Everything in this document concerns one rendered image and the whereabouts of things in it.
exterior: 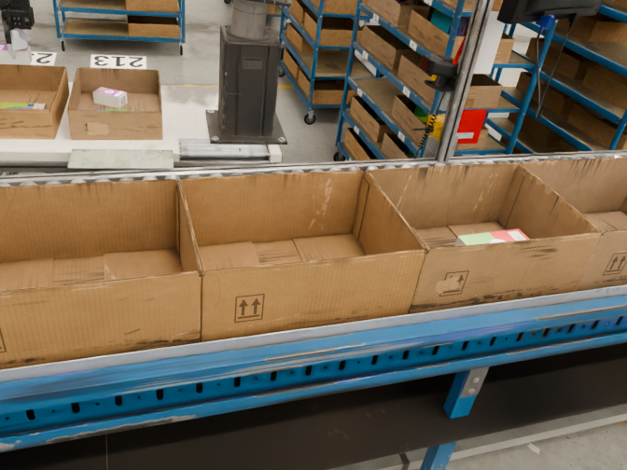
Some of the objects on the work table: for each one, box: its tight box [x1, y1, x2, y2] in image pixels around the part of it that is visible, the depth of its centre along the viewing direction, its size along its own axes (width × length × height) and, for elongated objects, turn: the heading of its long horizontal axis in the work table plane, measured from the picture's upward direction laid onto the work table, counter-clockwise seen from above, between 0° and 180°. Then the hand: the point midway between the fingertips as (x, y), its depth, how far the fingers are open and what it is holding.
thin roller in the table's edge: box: [181, 151, 269, 158], centre depth 187 cm, size 2×28×2 cm, turn 92°
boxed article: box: [93, 87, 128, 108], centre depth 204 cm, size 6×10×5 cm, turn 67°
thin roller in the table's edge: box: [181, 144, 266, 148], centre depth 191 cm, size 2×28×2 cm, turn 92°
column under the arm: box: [205, 25, 287, 145], centre depth 194 cm, size 26×26×33 cm
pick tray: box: [0, 64, 70, 140], centre depth 189 cm, size 28×38×10 cm
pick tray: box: [67, 67, 163, 140], centre depth 197 cm, size 28×38×10 cm
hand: (13, 52), depth 187 cm, fingers closed on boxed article, 6 cm apart
